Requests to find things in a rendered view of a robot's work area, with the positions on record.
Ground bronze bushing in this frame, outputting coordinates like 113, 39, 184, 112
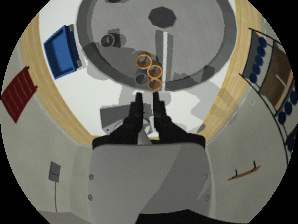
148, 77, 162, 90
147, 61, 162, 78
136, 51, 152, 69

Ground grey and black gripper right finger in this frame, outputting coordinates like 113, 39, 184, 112
153, 91, 206, 149

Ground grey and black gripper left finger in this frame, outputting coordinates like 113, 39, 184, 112
92, 92, 144, 149

